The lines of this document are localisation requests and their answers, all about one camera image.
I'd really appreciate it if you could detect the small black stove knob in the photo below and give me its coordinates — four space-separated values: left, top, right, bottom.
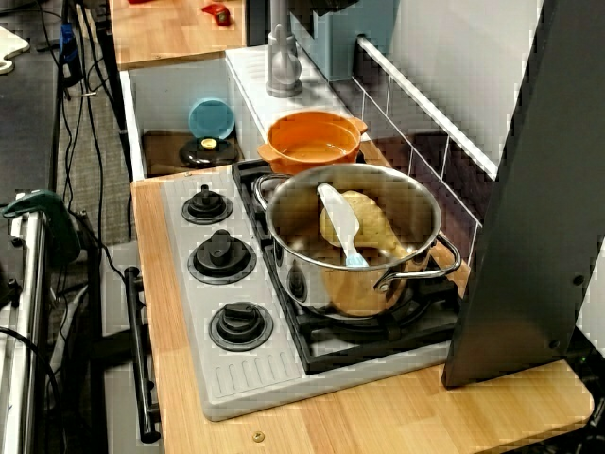
209 302 274 352
181 183 234 225

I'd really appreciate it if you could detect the dark tile backsplash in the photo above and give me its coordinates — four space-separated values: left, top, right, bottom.
349 73 495 266

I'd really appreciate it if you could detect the black burner grate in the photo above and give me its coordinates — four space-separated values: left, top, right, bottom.
231 158 462 375

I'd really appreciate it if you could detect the blue toy plate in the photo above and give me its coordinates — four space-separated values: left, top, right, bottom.
188 97 236 142

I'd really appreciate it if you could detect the large black stove knob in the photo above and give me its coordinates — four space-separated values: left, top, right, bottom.
187 229 258 286

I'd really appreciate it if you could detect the grey toy faucet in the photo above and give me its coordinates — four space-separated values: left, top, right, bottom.
265 0 303 99

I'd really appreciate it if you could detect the blue clamp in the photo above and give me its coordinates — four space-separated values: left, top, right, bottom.
60 23 79 65

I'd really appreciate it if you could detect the orange plastic toy pot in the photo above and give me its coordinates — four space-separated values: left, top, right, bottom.
256 111 369 175

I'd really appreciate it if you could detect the white toy spatula blue handle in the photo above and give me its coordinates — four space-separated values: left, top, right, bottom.
316 183 370 270

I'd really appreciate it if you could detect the yellow toy chicken drumstick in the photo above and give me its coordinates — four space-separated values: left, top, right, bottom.
319 189 412 259

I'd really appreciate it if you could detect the black oven door handle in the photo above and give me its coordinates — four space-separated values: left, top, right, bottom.
123 266 162 444

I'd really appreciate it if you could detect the aluminium frame rail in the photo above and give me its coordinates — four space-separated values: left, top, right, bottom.
0 193 48 454

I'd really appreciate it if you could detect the red toy pepper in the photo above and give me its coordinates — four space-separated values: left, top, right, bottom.
201 2 233 27

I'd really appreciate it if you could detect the blue-grey plastic box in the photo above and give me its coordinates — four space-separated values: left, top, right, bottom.
290 0 398 82

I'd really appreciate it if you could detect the white cutting board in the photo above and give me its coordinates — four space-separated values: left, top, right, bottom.
0 26 30 75

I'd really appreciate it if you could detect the black upright post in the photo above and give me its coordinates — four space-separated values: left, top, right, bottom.
441 0 605 389

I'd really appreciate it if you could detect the grey toy stove panel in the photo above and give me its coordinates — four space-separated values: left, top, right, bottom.
160 172 455 422

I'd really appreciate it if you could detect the black cable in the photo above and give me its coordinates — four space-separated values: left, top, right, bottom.
70 210 131 283
0 325 65 454
70 0 108 242

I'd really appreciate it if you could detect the stainless steel pot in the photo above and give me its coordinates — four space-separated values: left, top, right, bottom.
252 163 462 319

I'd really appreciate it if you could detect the green clamp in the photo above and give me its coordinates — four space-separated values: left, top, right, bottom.
2 188 81 266

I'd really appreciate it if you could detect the white sink cabinet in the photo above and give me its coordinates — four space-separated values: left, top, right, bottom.
120 44 370 181

